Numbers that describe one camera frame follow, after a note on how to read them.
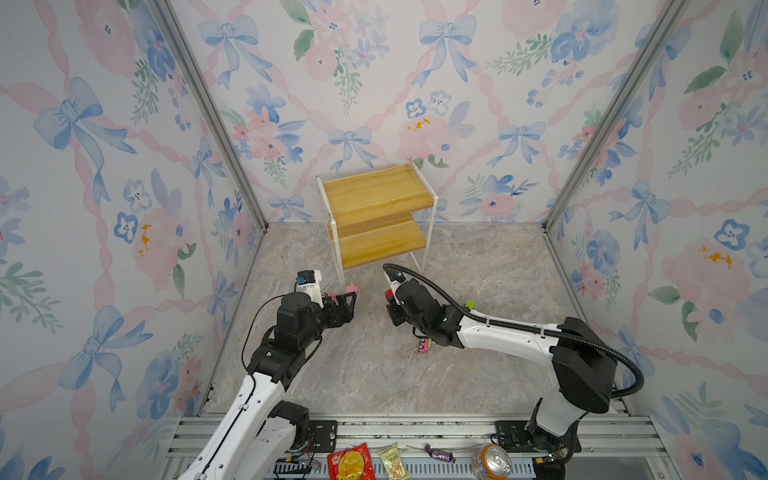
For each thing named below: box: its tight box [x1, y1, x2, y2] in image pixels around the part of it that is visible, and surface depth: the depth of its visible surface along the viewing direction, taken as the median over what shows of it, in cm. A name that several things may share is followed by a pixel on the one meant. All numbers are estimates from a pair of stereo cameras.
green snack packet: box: [378, 443, 412, 480], surface depth 70 cm
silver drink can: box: [472, 443, 512, 480], surface depth 63 cm
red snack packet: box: [327, 442, 376, 480], surface depth 71 cm
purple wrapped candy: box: [425, 444, 456, 464], surface depth 73 cm
